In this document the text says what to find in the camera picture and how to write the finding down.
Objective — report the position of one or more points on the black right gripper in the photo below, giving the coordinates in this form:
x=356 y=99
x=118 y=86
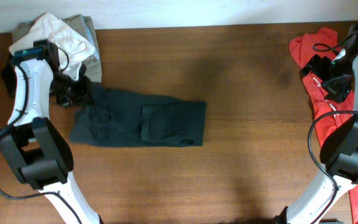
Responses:
x=317 y=70

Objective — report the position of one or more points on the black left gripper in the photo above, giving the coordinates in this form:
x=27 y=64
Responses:
x=83 y=84

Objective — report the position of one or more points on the red t-shirt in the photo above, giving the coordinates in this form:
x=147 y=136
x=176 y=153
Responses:
x=301 y=49

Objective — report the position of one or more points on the dark green t-shirt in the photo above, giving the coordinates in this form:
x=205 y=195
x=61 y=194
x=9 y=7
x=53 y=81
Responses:
x=121 y=118

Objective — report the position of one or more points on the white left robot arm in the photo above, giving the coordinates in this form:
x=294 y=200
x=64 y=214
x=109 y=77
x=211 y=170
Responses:
x=35 y=151

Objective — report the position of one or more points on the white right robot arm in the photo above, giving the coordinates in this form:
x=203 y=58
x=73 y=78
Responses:
x=338 y=160

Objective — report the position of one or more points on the olive folded garment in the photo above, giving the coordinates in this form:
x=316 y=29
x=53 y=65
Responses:
x=92 y=62

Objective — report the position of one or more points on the light blue folded garment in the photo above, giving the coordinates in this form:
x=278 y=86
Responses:
x=90 y=39

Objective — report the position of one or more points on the black folded garment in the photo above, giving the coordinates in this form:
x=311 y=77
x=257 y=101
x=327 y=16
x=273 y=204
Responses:
x=9 y=78

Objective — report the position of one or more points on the white folded t-shirt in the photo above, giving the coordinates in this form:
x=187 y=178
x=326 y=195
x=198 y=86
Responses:
x=70 y=40

